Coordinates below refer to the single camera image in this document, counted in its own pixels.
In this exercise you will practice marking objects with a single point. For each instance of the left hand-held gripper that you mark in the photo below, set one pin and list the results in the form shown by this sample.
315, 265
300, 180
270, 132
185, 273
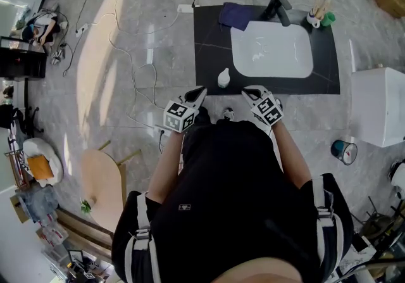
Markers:
178, 115

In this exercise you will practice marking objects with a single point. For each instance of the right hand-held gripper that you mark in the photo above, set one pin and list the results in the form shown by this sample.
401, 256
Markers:
267, 110

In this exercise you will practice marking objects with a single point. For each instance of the white soap dispenser bottle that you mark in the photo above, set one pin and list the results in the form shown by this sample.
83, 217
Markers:
223, 79

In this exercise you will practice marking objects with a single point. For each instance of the person's left forearm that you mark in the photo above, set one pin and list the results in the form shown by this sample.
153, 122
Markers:
164, 164

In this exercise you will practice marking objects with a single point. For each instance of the person's right forearm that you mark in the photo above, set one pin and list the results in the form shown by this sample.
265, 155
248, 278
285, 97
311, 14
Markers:
289, 152

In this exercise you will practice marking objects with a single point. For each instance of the person's right shoe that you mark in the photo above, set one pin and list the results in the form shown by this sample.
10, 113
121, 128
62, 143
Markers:
228, 114

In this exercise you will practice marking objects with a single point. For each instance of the white sink basin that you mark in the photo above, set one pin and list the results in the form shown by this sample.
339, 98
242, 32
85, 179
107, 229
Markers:
278, 57

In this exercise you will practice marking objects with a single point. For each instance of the black sink vanity top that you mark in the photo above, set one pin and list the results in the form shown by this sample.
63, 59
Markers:
212, 54

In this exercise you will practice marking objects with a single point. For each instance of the teal waste bin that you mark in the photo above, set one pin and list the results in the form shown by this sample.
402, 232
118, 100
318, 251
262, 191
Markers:
341, 150

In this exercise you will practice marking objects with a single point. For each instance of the person's black shirt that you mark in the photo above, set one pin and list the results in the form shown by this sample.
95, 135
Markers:
231, 196

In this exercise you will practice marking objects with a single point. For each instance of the dark blue cloth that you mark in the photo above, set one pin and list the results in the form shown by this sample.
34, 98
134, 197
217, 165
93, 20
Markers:
234, 16

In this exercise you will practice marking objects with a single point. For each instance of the white cup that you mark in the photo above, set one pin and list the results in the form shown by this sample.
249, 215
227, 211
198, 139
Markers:
312, 20

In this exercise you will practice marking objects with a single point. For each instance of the black faucet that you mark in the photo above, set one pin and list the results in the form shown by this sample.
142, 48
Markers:
275, 6

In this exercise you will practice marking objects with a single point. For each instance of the round wooden table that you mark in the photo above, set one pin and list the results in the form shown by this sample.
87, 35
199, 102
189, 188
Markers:
101, 186

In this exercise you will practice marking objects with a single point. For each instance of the white power strip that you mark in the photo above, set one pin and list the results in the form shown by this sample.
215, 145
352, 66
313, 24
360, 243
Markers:
81, 30
184, 8

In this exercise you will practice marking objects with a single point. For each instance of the green cup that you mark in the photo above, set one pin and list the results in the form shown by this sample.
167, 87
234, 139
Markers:
329, 19

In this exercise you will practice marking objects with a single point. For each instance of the white rectangular cabinet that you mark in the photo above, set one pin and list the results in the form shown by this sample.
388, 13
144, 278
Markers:
379, 107

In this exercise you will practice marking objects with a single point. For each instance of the wooden brushes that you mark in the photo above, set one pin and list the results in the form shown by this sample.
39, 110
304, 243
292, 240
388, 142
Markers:
321, 6

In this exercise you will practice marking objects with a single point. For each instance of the small green plant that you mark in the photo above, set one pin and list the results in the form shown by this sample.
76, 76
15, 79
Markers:
85, 206

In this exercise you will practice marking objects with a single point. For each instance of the white pouf chair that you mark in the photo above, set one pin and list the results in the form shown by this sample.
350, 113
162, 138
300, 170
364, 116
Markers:
57, 164

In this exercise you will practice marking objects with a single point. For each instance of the silver metal device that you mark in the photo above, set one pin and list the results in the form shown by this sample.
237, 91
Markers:
58, 55

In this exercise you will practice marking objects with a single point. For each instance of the orange cushion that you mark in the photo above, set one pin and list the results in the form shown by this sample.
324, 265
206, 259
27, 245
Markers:
39, 167

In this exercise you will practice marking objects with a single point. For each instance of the wooden bench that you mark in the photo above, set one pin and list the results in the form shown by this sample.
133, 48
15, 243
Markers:
85, 234

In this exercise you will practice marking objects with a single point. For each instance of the black office chair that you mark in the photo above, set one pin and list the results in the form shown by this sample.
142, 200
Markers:
19, 120

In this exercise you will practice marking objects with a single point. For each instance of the blue denim cloth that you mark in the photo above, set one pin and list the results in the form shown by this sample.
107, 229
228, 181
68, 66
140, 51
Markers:
38, 202

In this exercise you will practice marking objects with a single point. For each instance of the black cabinet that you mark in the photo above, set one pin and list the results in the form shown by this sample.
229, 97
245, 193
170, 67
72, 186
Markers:
22, 60

